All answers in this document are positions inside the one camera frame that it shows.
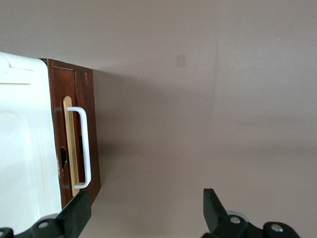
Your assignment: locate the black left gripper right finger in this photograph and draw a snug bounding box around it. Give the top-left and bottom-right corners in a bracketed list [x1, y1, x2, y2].
[202, 188, 302, 238]

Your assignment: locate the tan handle backing strip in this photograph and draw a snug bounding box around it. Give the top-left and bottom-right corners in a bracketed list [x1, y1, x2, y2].
[62, 96, 81, 198]

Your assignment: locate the white drawer handle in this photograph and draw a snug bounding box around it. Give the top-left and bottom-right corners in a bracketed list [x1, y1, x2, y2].
[66, 106, 92, 189]

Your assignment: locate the brown wooden drawer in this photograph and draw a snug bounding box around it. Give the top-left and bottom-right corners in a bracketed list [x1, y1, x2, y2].
[38, 58, 102, 209]

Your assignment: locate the white cabinet box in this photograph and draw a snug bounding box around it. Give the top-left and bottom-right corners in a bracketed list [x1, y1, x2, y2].
[0, 51, 62, 235]

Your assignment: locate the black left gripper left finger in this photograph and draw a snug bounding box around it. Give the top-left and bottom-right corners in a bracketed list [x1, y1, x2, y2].
[0, 189, 93, 238]

